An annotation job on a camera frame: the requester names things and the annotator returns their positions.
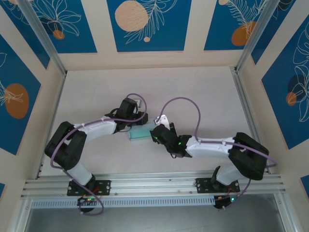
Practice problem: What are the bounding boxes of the blue floral wall panel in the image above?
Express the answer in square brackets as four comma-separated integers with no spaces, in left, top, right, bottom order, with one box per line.
[204,0,268,51]
[251,0,309,66]
[28,0,98,54]
[261,29,309,150]
[0,33,42,156]
[0,0,51,71]
[107,0,193,53]

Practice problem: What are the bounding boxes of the aluminium frame post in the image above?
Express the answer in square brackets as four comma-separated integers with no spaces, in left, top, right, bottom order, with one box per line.
[16,0,68,77]
[235,0,290,74]

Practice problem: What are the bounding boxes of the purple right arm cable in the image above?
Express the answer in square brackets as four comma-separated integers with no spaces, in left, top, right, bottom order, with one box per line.
[156,96,278,211]

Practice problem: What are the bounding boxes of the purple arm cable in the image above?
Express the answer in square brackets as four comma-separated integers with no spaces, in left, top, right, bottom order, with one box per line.
[50,93,148,216]
[156,96,278,211]

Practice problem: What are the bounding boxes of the aluminium mounting rail beam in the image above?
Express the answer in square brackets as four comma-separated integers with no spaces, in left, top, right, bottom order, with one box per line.
[20,170,287,200]

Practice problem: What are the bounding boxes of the light blue cloth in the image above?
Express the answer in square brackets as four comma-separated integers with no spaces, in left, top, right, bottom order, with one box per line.
[127,122,159,141]

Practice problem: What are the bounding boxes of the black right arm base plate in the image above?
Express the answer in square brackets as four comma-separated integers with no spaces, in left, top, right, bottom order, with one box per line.
[194,177,241,194]

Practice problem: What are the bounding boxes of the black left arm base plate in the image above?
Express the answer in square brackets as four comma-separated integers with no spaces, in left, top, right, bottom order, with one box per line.
[67,180,112,196]

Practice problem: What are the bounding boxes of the black controller board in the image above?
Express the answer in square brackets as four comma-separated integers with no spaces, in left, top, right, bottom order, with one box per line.
[213,195,242,210]
[77,196,101,207]

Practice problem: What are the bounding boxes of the grey slotted cable duct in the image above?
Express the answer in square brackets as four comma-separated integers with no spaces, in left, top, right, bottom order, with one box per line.
[31,195,215,210]

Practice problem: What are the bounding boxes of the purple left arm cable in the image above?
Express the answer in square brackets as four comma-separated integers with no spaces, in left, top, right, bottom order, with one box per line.
[50,93,148,216]

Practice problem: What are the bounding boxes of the grey metal shelf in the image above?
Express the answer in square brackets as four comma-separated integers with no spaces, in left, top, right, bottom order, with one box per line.
[23,193,288,232]

